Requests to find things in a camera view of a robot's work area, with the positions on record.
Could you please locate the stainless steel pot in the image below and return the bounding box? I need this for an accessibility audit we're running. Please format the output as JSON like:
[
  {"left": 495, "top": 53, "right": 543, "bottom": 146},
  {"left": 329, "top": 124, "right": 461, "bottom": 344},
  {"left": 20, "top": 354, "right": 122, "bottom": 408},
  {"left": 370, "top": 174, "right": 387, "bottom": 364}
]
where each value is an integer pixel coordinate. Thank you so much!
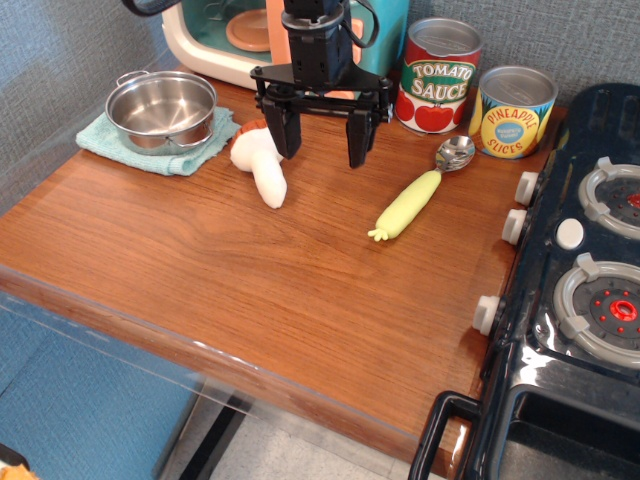
[{"left": 105, "top": 71, "right": 218, "bottom": 156}]

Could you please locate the orange object bottom left corner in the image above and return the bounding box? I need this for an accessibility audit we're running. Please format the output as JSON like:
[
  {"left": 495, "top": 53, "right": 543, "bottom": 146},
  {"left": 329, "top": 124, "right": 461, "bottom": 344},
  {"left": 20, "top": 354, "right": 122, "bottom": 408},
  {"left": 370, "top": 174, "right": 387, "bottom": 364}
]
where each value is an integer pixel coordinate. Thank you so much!
[{"left": 0, "top": 444, "right": 39, "bottom": 480}]

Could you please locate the spoon with yellow-green handle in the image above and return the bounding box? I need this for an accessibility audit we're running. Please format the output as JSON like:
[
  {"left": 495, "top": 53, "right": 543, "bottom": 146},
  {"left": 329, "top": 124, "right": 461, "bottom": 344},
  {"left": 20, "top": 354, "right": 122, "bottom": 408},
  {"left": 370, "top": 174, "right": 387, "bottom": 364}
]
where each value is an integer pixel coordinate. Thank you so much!
[{"left": 367, "top": 136, "right": 476, "bottom": 242}]

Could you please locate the black toy stove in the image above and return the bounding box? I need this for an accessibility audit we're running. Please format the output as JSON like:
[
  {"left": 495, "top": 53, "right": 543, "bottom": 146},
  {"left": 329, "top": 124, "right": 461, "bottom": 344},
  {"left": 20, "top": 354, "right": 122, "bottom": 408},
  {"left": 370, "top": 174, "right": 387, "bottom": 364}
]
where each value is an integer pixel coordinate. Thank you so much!
[{"left": 410, "top": 83, "right": 639, "bottom": 479}]

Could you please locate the tomato sauce can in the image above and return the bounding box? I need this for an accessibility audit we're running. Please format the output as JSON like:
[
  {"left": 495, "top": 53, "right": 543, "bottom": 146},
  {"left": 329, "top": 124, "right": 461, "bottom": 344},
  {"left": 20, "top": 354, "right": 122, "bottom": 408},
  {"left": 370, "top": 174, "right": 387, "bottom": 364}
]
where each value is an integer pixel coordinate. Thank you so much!
[{"left": 395, "top": 17, "right": 483, "bottom": 134}]

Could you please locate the white plush mushroom brown cap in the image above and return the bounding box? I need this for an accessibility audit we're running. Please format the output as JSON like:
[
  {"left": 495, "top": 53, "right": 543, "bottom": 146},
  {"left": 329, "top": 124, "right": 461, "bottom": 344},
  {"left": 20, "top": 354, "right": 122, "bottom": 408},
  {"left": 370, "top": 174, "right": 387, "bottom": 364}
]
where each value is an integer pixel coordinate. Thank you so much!
[{"left": 230, "top": 119, "right": 288, "bottom": 209}]

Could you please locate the black cable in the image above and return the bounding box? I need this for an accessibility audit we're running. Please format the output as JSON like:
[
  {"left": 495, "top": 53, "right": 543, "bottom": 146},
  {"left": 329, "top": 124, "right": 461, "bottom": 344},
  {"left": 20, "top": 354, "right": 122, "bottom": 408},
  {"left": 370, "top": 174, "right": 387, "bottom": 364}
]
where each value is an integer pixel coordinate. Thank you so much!
[{"left": 121, "top": 0, "right": 184, "bottom": 18}]

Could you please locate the toy microwave teal and cream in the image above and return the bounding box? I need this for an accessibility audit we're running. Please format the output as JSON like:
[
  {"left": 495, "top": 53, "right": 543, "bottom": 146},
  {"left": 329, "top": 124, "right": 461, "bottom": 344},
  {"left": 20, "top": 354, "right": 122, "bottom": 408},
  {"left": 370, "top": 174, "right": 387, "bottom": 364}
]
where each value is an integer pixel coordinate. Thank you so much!
[{"left": 162, "top": 1, "right": 409, "bottom": 89}]

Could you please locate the teal folded cloth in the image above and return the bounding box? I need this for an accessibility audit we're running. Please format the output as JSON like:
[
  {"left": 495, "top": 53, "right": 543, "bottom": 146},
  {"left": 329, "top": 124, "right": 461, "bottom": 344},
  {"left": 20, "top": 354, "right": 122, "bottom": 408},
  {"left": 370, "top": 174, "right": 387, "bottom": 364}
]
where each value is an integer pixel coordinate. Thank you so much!
[{"left": 76, "top": 107, "right": 240, "bottom": 176}]

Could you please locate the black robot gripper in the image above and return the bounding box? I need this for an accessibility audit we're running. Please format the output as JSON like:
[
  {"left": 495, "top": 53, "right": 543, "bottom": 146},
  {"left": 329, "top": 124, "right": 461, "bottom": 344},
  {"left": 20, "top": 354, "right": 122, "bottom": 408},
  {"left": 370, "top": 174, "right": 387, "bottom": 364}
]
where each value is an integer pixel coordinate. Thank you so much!
[{"left": 250, "top": 1, "right": 391, "bottom": 169}]

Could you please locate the pineapple slices can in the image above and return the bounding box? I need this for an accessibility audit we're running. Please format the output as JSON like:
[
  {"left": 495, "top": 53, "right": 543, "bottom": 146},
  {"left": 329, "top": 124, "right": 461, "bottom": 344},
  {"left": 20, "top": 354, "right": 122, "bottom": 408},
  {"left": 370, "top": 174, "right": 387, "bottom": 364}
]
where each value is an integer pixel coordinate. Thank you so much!
[{"left": 469, "top": 65, "right": 558, "bottom": 159}]

